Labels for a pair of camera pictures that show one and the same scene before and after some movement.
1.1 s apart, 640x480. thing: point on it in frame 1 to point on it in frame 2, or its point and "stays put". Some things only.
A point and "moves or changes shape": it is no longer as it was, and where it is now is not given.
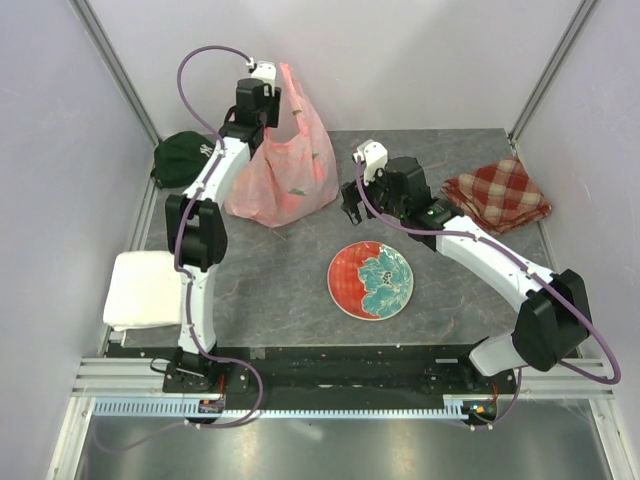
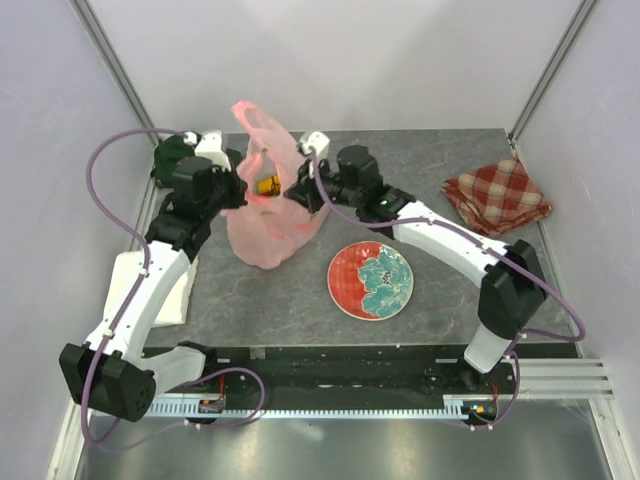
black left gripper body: (269, 116) to (209, 205)
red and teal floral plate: (370, 280) stays put
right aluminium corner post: (550, 72) stays put
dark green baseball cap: (179, 157) stays put
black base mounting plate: (222, 373) stays put
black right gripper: (350, 202) to (304, 191)
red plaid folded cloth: (500, 197) stays put
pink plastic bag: (292, 173) moves or changes shape
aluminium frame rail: (537, 379) stays put
